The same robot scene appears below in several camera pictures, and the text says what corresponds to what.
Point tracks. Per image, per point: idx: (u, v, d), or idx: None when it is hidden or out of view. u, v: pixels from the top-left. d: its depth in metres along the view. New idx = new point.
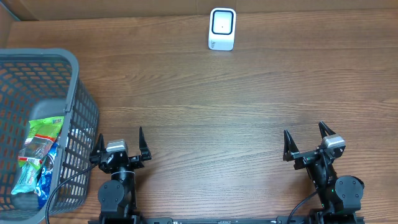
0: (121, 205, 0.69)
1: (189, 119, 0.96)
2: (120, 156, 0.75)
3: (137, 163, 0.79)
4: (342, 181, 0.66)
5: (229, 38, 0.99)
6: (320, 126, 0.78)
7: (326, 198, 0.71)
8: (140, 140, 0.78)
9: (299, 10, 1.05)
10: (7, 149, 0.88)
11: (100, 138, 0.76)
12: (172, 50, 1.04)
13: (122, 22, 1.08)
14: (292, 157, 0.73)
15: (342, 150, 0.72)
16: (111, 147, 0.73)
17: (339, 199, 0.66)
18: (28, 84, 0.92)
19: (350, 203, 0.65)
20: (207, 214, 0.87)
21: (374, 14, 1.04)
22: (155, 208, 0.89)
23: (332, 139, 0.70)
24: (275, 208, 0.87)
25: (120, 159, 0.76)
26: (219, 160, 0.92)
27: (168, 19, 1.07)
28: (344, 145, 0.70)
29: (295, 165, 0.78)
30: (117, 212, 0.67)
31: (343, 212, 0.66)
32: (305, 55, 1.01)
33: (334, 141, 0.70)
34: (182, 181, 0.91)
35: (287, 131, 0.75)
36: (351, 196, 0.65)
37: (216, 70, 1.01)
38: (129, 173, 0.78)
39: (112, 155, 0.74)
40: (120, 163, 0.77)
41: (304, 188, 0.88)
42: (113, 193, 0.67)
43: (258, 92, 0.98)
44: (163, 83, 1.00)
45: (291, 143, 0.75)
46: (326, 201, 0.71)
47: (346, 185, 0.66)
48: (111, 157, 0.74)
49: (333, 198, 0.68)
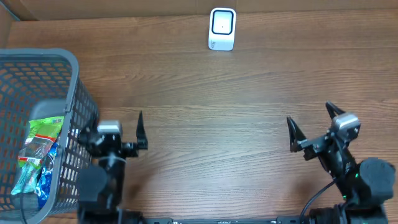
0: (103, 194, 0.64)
1: (189, 119, 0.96)
2: (112, 139, 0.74)
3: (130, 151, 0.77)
4: (369, 165, 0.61)
5: (229, 38, 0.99)
6: (328, 107, 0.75)
7: (346, 188, 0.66)
8: (138, 127, 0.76)
9: (299, 9, 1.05)
10: (7, 149, 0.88)
11: (87, 128, 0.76)
12: (172, 50, 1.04)
13: (122, 22, 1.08)
14: (300, 147, 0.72)
15: (357, 130, 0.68)
16: (104, 127, 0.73)
17: (366, 185, 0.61)
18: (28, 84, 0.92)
19: (379, 189, 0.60)
20: (208, 214, 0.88)
21: (374, 14, 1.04)
22: (155, 208, 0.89)
23: (342, 119, 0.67)
24: (275, 208, 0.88)
25: (112, 142, 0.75)
26: (219, 160, 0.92)
27: (167, 19, 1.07)
28: (358, 124, 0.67)
29: (306, 157, 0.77)
30: (96, 201, 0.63)
31: (370, 201, 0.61)
32: (306, 55, 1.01)
33: (346, 121, 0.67)
34: (182, 181, 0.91)
35: (291, 119, 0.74)
36: (379, 182, 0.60)
37: (216, 70, 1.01)
38: (119, 158, 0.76)
39: (102, 135, 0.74)
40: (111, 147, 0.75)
41: (303, 188, 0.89)
42: (94, 178, 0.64)
43: (258, 92, 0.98)
44: (163, 83, 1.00)
45: (296, 131, 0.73)
46: (348, 191, 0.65)
47: (374, 168, 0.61)
48: (102, 138, 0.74)
49: (357, 186, 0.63)
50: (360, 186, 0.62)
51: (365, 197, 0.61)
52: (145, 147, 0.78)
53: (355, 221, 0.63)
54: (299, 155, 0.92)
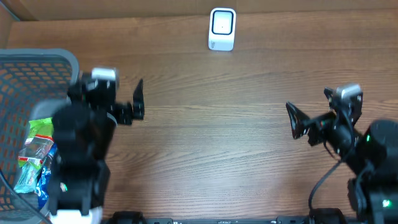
0: (83, 139, 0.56)
1: (189, 119, 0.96)
2: (107, 88, 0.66)
3: (125, 117, 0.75)
4: (380, 125, 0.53)
5: (229, 39, 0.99)
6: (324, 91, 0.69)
7: (359, 160, 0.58)
8: (135, 91, 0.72)
9: (298, 10, 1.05)
10: (7, 150, 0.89)
11: (84, 73, 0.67)
12: (172, 50, 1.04)
13: (122, 22, 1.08)
14: (300, 125, 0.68)
15: (360, 100, 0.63)
16: (99, 73, 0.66)
17: (380, 147, 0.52)
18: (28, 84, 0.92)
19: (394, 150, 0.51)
20: (208, 214, 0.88)
21: (374, 15, 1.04)
22: (155, 208, 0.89)
23: (344, 88, 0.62)
24: (275, 208, 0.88)
25: (106, 92, 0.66)
26: (219, 160, 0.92)
27: (168, 19, 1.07)
28: (360, 92, 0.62)
29: (311, 140, 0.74)
30: (76, 142, 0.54)
31: (388, 165, 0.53)
32: (306, 55, 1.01)
33: (348, 89, 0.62)
34: (182, 181, 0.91)
35: (290, 103, 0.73)
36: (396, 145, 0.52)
37: (216, 71, 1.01)
38: (110, 119, 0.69)
39: (96, 81, 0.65)
40: (104, 102, 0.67)
41: (303, 188, 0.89)
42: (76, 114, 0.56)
43: (258, 93, 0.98)
44: (163, 84, 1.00)
45: (297, 112, 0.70)
46: (361, 160, 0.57)
47: (386, 130, 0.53)
48: (94, 84, 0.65)
49: (371, 150, 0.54)
50: (374, 149, 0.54)
51: (377, 164, 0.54)
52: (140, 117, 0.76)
53: (375, 198, 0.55)
54: (299, 155, 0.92)
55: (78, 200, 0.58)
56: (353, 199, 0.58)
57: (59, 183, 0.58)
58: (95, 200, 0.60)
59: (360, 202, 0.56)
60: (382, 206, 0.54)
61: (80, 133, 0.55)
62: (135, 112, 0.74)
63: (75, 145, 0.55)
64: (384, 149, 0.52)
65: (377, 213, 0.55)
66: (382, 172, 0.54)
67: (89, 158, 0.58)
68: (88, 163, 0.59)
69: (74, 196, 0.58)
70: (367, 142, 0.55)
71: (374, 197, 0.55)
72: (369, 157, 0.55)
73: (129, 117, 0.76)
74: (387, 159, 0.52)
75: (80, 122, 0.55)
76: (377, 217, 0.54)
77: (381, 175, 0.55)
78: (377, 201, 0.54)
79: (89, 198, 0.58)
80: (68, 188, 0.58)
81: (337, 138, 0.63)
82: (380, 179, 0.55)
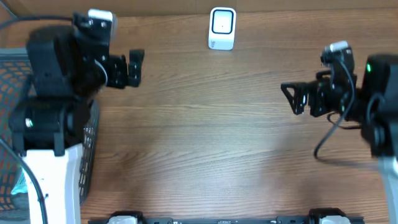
0: (61, 58, 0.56)
1: (189, 119, 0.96)
2: (99, 27, 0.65)
3: (117, 75, 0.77)
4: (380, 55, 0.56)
5: (230, 38, 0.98)
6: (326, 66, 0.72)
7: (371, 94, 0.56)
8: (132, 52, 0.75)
9: (299, 9, 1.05)
10: (6, 150, 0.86)
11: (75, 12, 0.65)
12: (172, 49, 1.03)
13: (121, 22, 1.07)
14: (301, 90, 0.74)
15: (350, 53, 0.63)
16: (96, 12, 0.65)
17: (382, 65, 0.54)
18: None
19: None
20: (208, 213, 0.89)
21: (374, 14, 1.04)
22: (155, 208, 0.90)
23: (332, 45, 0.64)
24: (275, 208, 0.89)
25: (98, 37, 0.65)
26: (219, 159, 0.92)
27: (167, 18, 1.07)
28: (348, 46, 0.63)
29: (313, 112, 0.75)
30: (53, 51, 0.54)
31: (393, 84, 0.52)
32: (306, 55, 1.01)
33: (336, 45, 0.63)
34: (182, 180, 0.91)
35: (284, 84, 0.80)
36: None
37: (216, 70, 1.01)
38: (99, 67, 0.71)
39: (91, 20, 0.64)
40: (99, 50, 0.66)
41: (303, 188, 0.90)
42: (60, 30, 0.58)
43: (258, 92, 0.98)
44: (163, 83, 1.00)
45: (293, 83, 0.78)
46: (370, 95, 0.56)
47: (386, 56, 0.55)
48: (89, 23, 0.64)
49: (376, 78, 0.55)
50: (381, 73, 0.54)
51: (385, 93, 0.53)
52: (137, 79, 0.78)
53: (395, 127, 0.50)
54: (299, 155, 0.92)
55: (51, 136, 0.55)
56: (368, 137, 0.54)
57: (25, 117, 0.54)
58: (70, 137, 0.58)
59: (377, 134, 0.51)
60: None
61: (60, 53, 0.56)
62: (134, 73, 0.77)
63: (55, 64, 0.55)
64: (386, 65, 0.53)
65: (397, 143, 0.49)
66: (390, 102, 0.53)
67: (66, 86, 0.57)
68: (64, 95, 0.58)
69: (43, 129, 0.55)
70: (373, 78, 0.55)
71: (393, 126, 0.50)
72: (379, 89, 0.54)
73: (124, 78, 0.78)
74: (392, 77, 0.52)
75: (61, 36, 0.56)
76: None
77: (390, 107, 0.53)
78: (396, 130, 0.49)
79: (61, 133, 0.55)
80: (33, 123, 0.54)
81: (335, 95, 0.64)
82: (390, 110, 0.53)
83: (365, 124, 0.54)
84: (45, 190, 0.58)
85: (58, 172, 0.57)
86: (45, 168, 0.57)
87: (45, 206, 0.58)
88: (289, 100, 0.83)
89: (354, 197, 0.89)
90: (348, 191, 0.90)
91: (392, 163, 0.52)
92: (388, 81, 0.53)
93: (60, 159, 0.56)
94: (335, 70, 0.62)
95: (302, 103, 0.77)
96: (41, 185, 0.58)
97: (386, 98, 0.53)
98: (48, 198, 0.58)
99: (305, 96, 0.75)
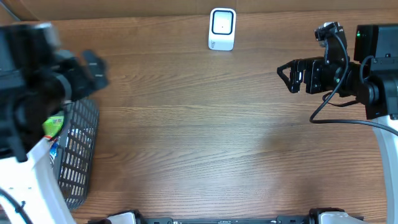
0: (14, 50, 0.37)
1: (189, 119, 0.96)
2: None
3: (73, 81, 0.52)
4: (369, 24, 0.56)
5: (230, 39, 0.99)
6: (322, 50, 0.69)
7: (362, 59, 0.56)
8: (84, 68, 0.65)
9: (299, 9, 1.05)
10: None
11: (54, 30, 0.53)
12: (173, 50, 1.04)
13: (122, 22, 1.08)
14: (297, 63, 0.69)
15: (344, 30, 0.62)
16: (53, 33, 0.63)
17: (370, 30, 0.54)
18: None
19: (387, 36, 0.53)
20: (208, 214, 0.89)
21: (374, 15, 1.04)
22: (155, 208, 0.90)
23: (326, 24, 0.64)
24: (275, 208, 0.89)
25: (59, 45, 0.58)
26: (219, 160, 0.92)
27: (167, 19, 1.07)
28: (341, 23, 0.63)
29: (306, 89, 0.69)
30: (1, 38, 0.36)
31: (381, 50, 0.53)
32: (306, 55, 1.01)
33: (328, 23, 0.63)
34: (182, 181, 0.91)
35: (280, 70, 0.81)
36: (393, 42, 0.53)
37: (216, 70, 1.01)
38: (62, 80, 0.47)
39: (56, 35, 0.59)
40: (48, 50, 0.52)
41: (303, 188, 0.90)
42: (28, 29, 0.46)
43: (258, 92, 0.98)
44: (163, 83, 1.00)
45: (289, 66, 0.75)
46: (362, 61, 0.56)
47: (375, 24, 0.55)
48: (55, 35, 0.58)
49: (366, 42, 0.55)
50: (370, 38, 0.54)
51: (376, 55, 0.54)
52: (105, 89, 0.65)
53: (388, 84, 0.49)
54: (300, 155, 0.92)
55: (4, 144, 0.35)
56: (361, 97, 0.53)
57: None
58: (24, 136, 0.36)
59: (372, 92, 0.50)
60: (395, 90, 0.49)
61: (33, 42, 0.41)
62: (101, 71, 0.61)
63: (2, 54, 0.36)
64: (375, 30, 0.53)
65: (390, 98, 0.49)
66: (381, 65, 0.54)
67: (22, 81, 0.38)
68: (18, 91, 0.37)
69: None
70: (362, 43, 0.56)
71: (387, 83, 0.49)
72: (370, 53, 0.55)
73: None
74: (380, 42, 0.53)
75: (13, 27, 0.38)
76: (390, 100, 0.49)
77: (381, 68, 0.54)
78: (389, 86, 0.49)
79: (15, 136, 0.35)
80: None
81: (330, 70, 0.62)
82: (381, 71, 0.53)
83: (357, 86, 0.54)
84: (20, 198, 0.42)
85: (23, 178, 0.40)
86: (10, 175, 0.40)
87: (27, 214, 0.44)
88: (286, 83, 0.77)
89: (354, 197, 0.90)
90: (348, 191, 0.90)
91: (385, 120, 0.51)
92: (377, 45, 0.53)
93: (25, 164, 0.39)
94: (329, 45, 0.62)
95: (298, 80, 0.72)
96: (10, 194, 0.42)
97: (377, 58, 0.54)
98: (27, 205, 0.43)
99: (300, 71, 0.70)
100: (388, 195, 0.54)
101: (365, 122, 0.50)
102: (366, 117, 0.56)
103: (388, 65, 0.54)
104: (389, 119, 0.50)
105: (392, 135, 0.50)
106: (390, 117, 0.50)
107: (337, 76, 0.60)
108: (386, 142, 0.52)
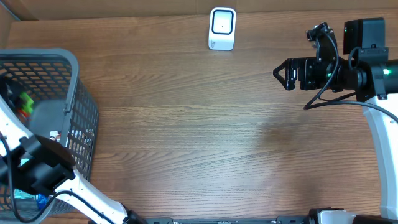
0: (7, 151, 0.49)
1: (189, 119, 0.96)
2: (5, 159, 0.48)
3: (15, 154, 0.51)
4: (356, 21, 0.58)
5: (230, 38, 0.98)
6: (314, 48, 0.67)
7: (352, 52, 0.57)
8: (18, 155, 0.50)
9: (299, 9, 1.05)
10: None
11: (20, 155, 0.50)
12: (173, 50, 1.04)
13: (122, 22, 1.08)
14: (291, 61, 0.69)
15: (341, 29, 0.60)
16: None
17: (356, 23, 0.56)
18: (32, 88, 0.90)
19: (370, 27, 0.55)
20: (207, 214, 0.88)
21: (374, 14, 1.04)
22: (155, 208, 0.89)
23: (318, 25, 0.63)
24: (275, 208, 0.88)
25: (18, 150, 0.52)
26: (219, 160, 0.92)
27: (167, 19, 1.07)
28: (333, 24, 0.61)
29: (301, 86, 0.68)
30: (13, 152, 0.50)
31: (368, 40, 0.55)
32: (306, 55, 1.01)
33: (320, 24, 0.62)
34: (182, 181, 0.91)
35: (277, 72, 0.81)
36: (377, 35, 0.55)
37: (216, 70, 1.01)
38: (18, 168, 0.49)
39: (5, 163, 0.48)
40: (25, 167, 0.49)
41: (304, 188, 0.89)
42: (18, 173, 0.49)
43: (258, 92, 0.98)
44: (163, 83, 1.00)
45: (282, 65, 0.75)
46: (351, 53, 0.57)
47: None
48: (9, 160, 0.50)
49: (352, 37, 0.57)
50: (355, 32, 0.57)
51: (362, 46, 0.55)
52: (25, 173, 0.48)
53: (375, 70, 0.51)
54: (300, 155, 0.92)
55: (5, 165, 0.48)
56: (350, 82, 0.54)
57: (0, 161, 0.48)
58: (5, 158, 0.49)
59: (360, 77, 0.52)
60: (382, 74, 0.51)
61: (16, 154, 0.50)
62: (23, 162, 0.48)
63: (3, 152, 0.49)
64: (360, 22, 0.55)
65: (377, 81, 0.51)
66: (368, 54, 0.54)
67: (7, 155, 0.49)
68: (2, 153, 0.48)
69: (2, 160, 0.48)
70: (350, 37, 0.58)
71: (374, 70, 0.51)
72: (356, 45, 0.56)
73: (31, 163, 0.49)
74: (364, 33, 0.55)
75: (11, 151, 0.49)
76: (377, 83, 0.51)
77: (368, 58, 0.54)
78: (376, 70, 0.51)
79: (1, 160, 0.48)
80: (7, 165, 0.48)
81: (322, 67, 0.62)
82: (369, 60, 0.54)
83: (347, 75, 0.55)
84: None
85: None
86: None
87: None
88: (283, 82, 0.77)
89: (355, 196, 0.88)
90: (349, 191, 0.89)
91: (374, 100, 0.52)
92: (362, 37, 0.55)
93: None
94: (321, 45, 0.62)
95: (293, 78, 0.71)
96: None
97: (364, 48, 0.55)
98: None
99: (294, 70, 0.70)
100: (382, 180, 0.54)
101: (357, 103, 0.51)
102: (357, 99, 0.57)
103: (375, 55, 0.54)
104: (377, 99, 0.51)
105: (381, 114, 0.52)
106: (378, 98, 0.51)
107: (328, 71, 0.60)
108: (376, 122, 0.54)
